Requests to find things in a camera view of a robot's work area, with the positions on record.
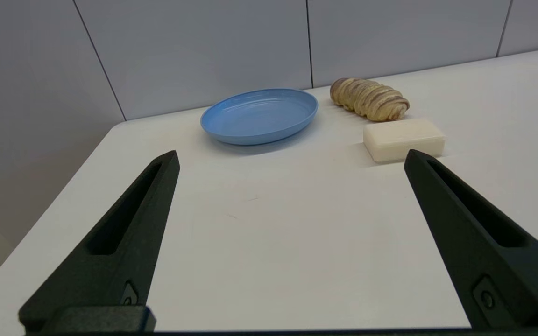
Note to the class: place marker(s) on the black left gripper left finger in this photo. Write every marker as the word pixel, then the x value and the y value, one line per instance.
pixel 124 261

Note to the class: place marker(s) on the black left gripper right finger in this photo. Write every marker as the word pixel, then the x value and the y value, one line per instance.
pixel 474 242

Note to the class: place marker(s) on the striped long bread roll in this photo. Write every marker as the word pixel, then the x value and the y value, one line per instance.
pixel 369 99

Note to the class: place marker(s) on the cream rectangular soap block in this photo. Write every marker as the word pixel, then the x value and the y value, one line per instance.
pixel 402 139

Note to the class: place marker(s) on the blue oval plate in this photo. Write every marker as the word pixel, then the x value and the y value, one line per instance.
pixel 259 116

